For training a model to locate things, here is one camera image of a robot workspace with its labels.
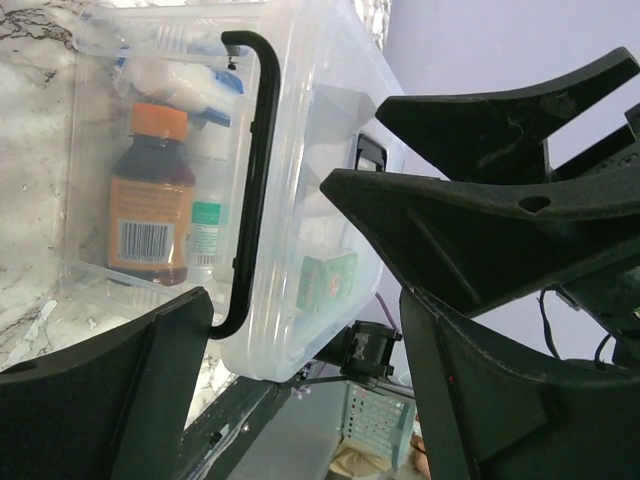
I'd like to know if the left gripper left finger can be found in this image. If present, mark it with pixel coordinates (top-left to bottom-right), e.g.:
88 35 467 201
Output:
1 287 214 479

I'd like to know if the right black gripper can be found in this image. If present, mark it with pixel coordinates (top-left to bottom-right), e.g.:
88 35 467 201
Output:
321 105 639 368

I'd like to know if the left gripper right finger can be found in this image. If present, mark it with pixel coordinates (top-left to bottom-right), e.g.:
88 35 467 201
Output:
400 287 639 479

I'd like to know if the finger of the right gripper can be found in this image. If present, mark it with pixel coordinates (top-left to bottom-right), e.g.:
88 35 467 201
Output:
376 47 639 183

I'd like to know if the green small medicine box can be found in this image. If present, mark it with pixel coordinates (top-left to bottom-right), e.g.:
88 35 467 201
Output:
296 252 358 312

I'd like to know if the white green-label bottle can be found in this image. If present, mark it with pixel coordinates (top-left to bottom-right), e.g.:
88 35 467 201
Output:
187 201 222 283

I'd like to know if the brown medicine bottle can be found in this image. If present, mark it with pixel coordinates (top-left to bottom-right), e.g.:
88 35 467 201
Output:
107 102 195 286

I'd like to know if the clear first aid box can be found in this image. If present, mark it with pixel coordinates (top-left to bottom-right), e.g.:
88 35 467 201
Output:
60 1 281 340

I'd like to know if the clear box lid black handle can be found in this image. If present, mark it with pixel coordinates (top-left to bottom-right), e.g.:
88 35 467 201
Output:
219 1 405 382

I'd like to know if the white blue tube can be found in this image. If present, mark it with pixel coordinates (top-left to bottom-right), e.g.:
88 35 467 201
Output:
113 57 244 127

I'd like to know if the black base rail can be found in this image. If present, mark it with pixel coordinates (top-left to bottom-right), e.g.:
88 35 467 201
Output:
173 377 291 479

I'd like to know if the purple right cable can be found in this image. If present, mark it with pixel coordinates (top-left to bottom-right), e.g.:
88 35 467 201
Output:
372 292 401 331

